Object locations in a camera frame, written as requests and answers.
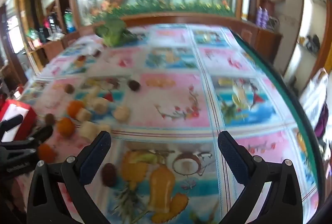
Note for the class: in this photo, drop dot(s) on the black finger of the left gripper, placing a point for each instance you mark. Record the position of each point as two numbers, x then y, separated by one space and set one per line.
40 136
9 127

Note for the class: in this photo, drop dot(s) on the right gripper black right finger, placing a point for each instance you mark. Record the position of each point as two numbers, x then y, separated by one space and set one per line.
283 203

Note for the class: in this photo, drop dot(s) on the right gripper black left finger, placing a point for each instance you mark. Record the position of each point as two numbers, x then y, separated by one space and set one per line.
45 201

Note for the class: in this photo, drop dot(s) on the orange tangerine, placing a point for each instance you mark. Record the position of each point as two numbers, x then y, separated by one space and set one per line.
46 153
65 127
74 107

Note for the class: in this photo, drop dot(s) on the brown longan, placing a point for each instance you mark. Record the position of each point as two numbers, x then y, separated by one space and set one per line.
49 119
69 88

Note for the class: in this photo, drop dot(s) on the dark red jujube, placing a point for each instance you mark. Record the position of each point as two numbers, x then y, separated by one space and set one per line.
108 175
134 85

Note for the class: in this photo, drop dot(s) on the red white shallow box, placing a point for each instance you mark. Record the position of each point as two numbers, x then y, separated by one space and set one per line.
10 109

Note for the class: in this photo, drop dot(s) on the red jujube far left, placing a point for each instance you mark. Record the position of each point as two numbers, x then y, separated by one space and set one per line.
81 58

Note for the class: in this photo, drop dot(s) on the red jujube near cabbage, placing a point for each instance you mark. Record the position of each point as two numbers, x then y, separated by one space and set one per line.
97 53

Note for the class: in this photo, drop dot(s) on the black thermos jug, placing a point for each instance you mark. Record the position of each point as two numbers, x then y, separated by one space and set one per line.
54 23

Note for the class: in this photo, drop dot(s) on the green water bottle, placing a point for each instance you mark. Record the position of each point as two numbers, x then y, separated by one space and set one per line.
68 19

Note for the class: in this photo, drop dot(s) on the fruit pattern tablecloth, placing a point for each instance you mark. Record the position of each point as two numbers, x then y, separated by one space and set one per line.
196 81

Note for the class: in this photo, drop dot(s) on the green bok choy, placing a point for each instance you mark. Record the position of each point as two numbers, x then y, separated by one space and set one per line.
114 33

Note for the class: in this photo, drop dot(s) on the purple bottle pair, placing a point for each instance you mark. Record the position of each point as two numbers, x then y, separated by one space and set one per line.
262 18

